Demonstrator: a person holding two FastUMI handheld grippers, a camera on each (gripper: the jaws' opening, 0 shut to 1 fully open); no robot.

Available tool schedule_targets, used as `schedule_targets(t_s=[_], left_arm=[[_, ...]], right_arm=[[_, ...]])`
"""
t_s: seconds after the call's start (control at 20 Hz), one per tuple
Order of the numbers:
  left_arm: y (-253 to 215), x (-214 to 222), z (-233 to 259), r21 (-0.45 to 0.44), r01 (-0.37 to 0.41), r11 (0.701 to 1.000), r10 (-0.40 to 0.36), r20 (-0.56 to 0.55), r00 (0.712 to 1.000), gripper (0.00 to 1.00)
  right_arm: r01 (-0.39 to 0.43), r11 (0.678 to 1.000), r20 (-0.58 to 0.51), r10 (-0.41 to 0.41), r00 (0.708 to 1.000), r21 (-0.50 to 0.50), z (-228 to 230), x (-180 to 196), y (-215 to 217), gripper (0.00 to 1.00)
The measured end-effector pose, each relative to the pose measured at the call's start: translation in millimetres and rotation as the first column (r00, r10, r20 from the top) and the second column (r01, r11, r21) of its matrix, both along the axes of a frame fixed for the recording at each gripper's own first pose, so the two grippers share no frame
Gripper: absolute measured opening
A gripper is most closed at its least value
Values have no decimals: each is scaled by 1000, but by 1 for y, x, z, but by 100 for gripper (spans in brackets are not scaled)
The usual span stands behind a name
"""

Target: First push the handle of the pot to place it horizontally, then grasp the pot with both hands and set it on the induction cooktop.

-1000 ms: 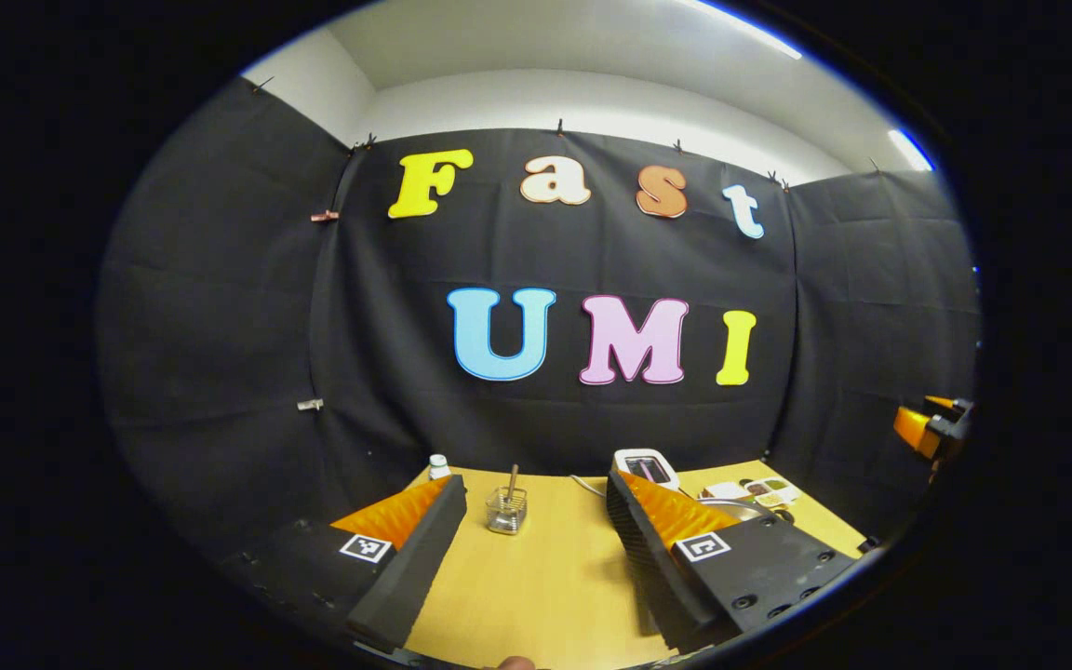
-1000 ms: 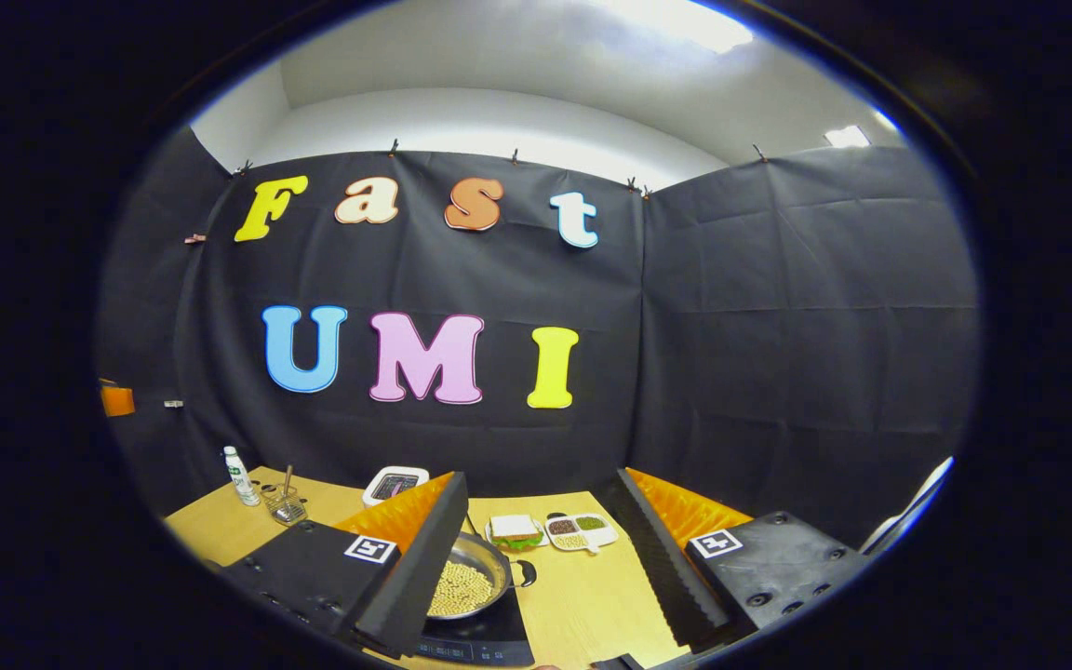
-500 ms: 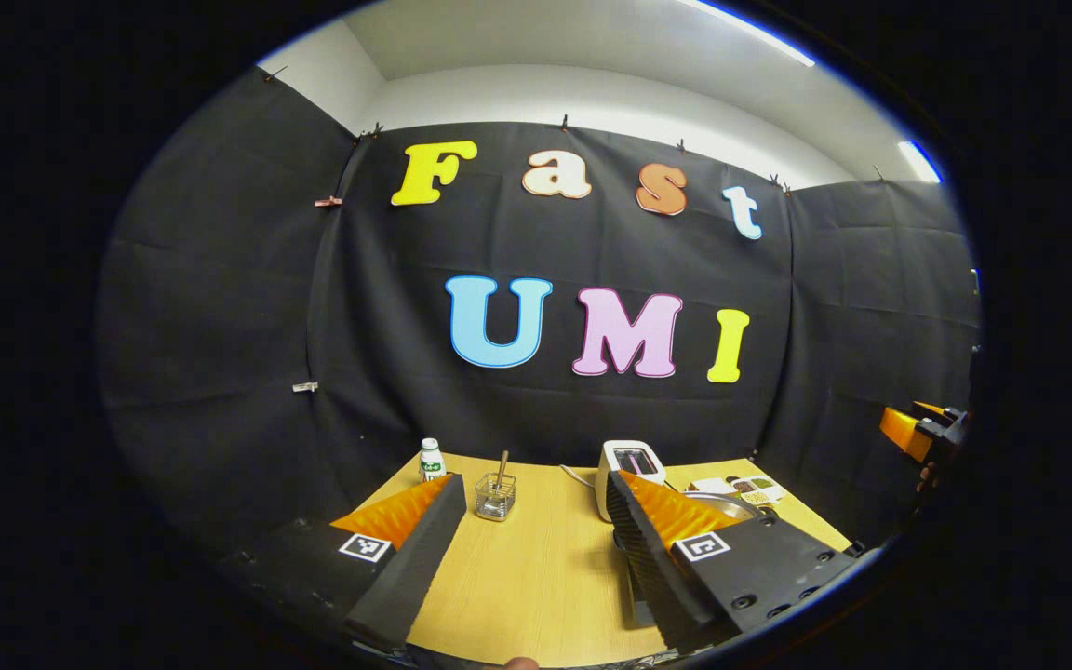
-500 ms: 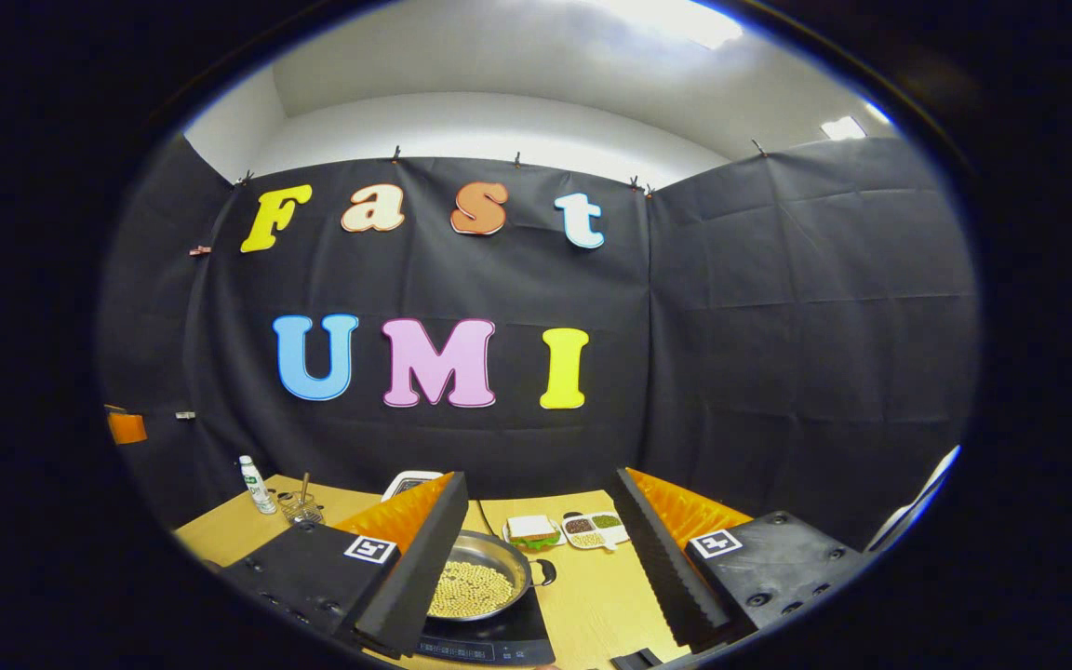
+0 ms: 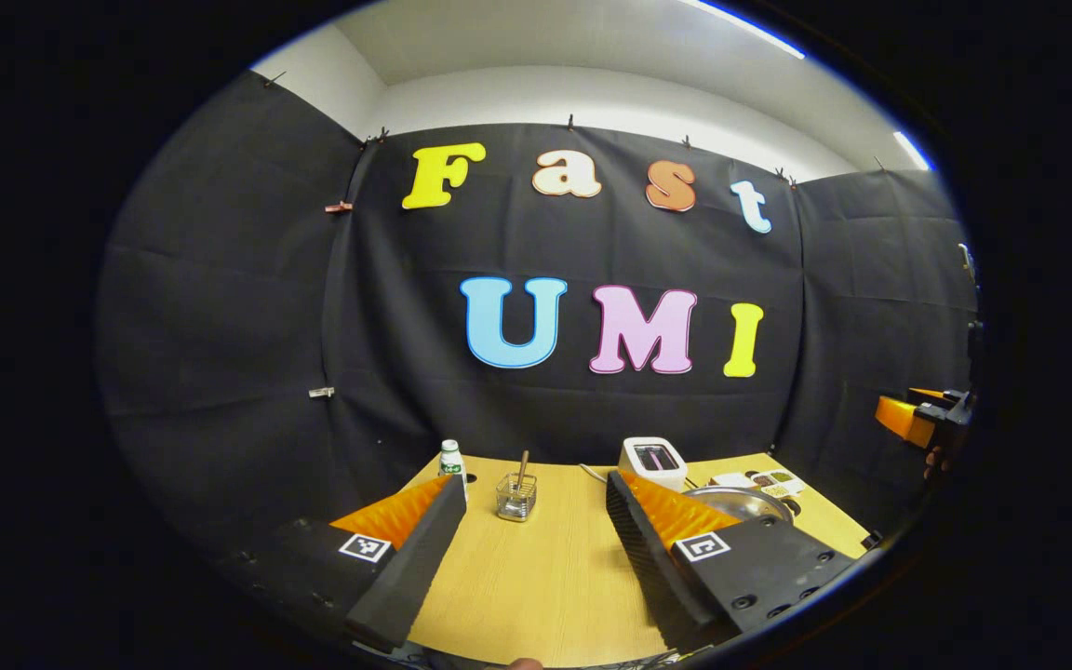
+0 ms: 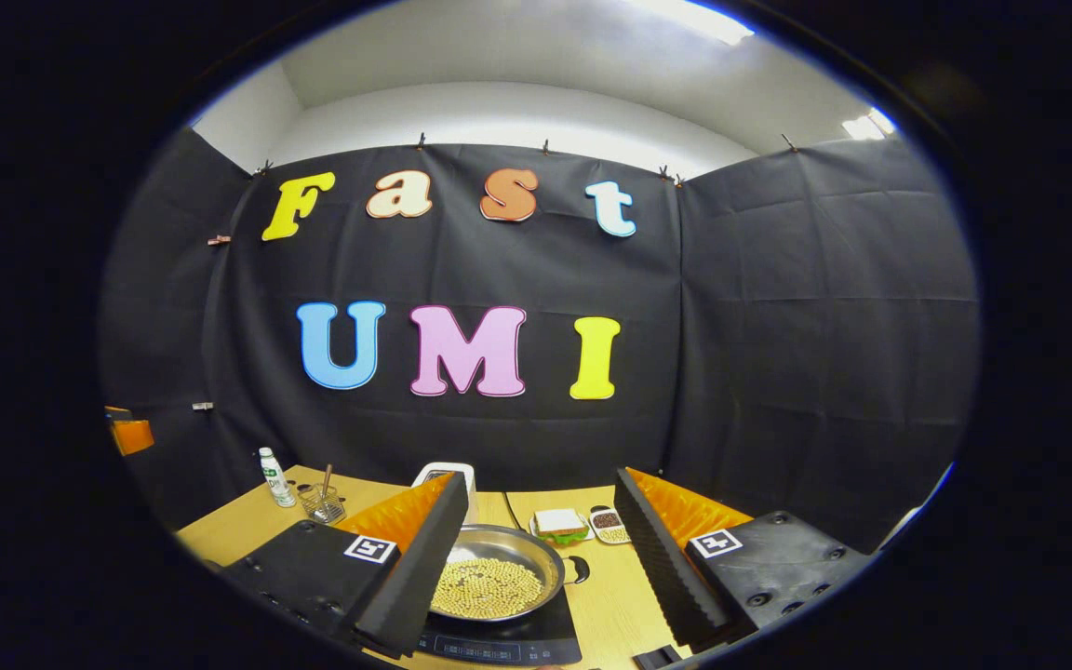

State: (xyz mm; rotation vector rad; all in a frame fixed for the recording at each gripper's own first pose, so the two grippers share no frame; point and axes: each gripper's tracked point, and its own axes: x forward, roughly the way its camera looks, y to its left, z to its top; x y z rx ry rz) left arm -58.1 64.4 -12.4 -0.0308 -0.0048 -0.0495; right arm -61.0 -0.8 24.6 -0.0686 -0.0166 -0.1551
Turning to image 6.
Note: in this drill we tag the black backdrop cloth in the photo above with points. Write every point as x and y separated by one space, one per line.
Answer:
797 326

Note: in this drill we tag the soybeans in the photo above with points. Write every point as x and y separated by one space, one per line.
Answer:
489 588

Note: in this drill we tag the stainless steel pot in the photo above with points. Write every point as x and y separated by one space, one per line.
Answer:
508 544

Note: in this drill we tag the black induction cooktop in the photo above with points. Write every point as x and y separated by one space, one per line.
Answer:
499 640

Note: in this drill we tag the ceiling light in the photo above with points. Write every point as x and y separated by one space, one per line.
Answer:
867 124

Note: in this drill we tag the white toaster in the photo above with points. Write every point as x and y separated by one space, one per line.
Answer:
472 498

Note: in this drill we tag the white divided bean dish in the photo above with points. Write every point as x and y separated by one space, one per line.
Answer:
609 526

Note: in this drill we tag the white bottle with green label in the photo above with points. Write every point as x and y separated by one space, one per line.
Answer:
276 479

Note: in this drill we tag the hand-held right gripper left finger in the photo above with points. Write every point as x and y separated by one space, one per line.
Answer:
415 577

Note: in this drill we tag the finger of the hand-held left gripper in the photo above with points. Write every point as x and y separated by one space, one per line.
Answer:
117 412
133 437

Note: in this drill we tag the row of small cloth clips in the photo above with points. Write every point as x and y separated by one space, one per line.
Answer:
421 140

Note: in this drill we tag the sandwich with lettuce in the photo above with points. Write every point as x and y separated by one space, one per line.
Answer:
559 524

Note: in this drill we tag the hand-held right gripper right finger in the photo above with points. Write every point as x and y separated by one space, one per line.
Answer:
666 577

